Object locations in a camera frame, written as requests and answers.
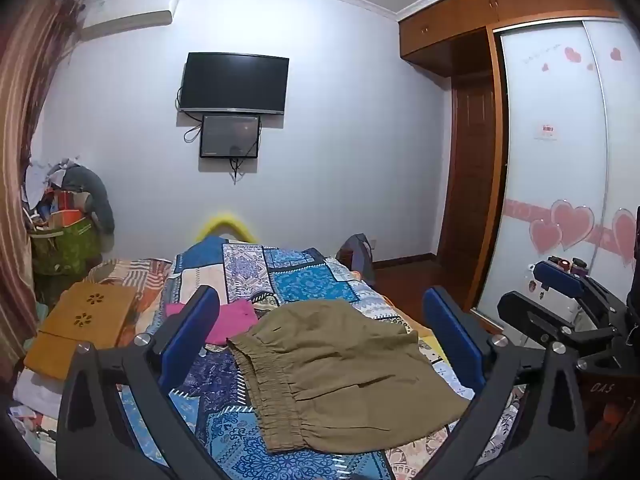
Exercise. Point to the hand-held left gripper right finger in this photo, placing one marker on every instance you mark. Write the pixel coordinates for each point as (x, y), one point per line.
(452, 332)

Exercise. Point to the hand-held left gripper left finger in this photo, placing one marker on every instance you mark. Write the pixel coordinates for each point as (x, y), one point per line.
(192, 332)

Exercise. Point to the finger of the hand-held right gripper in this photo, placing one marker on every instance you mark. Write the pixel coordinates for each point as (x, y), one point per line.
(530, 312)
(557, 277)

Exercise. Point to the olive khaki pants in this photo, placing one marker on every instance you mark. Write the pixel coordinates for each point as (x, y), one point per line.
(345, 380)

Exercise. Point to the pink folded garment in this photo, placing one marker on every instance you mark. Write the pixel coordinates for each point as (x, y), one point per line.
(230, 322)

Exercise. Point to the wooden folding lap table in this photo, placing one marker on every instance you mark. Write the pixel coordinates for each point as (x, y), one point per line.
(80, 327)

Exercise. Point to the patchwork patterned blanket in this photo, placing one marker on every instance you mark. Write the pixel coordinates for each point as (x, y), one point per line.
(300, 280)

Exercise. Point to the dark backpack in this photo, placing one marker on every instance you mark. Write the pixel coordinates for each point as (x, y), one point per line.
(357, 255)

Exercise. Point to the brown wooden door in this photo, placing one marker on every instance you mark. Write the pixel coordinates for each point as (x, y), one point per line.
(472, 170)

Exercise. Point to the green fabric bag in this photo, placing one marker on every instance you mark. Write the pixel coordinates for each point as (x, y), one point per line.
(67, 250)

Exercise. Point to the wooden wardrobe with heart doors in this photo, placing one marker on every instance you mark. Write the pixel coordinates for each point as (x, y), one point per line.
(550, 110)

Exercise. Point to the striped brown curtain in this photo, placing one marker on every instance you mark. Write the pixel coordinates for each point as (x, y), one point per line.
(25, 125)

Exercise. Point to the white air conditioner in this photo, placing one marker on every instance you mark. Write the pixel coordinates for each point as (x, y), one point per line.
(127, 12)

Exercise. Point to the small black wall monitor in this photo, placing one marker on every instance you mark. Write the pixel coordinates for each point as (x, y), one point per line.
(230, 136)

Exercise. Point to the black wall television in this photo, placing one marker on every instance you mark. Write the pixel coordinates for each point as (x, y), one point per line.
(234, 82)

